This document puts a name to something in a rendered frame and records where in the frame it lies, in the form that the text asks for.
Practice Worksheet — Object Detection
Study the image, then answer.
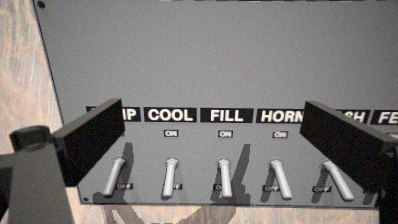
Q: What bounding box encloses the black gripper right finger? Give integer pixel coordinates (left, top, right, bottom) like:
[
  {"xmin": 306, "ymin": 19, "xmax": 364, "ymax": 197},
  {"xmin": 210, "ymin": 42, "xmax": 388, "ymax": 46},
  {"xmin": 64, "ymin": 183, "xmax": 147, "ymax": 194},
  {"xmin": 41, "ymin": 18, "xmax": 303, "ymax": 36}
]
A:
[{"xmin": 299, "ymin": 101, "xmax": 398, "ymax": 224}]

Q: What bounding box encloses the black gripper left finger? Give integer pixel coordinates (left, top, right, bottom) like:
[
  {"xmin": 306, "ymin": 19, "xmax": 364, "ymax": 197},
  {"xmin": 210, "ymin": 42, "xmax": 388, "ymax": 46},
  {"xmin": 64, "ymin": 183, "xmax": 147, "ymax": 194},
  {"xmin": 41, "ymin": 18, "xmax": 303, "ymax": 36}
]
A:
[{"xmin": 0, "ymin": 98, "xmax": 125, "ymax": 224}]

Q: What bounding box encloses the black switch console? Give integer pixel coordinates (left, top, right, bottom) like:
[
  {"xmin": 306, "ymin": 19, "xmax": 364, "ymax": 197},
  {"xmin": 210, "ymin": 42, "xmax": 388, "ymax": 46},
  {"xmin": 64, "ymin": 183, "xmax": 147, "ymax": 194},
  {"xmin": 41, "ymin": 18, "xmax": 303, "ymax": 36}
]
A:
[{"xmin": 30, "ymin": 0, "xmax": 398, "ymax": 210}]

